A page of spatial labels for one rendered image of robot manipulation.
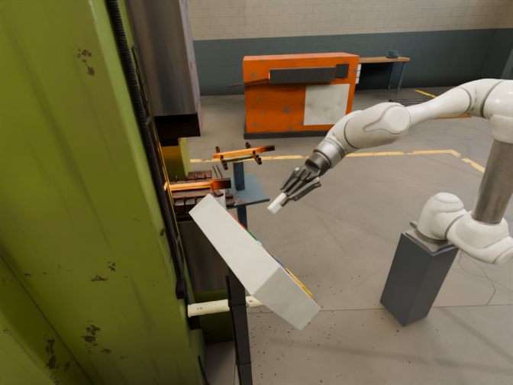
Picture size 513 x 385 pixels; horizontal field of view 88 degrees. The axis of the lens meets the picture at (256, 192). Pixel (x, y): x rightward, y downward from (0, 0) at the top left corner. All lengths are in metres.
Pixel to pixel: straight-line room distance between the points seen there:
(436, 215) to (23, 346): 1.70
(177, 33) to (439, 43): 9.49
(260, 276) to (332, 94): 4.40
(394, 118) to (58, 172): 0.84
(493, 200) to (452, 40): 9.09
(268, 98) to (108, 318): 4.04
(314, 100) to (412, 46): 5.44
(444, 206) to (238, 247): 1.16
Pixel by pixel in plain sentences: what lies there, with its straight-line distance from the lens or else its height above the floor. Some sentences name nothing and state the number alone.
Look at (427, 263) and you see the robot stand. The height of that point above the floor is 0.54.
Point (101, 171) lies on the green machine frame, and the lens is 0.77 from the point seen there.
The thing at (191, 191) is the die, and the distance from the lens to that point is 1.23.
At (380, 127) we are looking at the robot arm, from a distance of 0.75.
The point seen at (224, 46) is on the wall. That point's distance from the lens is 8.64.
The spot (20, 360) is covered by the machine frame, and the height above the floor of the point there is 0.73.
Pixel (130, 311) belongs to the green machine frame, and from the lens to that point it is 1.12.
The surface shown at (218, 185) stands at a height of 0.99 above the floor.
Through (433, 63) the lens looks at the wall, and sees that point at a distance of 10.14.
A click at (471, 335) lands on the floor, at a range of 2.21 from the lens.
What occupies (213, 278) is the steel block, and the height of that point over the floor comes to 0.56.
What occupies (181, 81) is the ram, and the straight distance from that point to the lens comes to 0.93.
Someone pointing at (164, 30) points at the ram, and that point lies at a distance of 0.93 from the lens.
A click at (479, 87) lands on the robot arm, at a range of 1.26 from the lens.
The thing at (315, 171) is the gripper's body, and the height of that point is 1.21.
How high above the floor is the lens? 1.59
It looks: 31 degrees down
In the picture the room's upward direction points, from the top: 2 degrees counter-clockwise
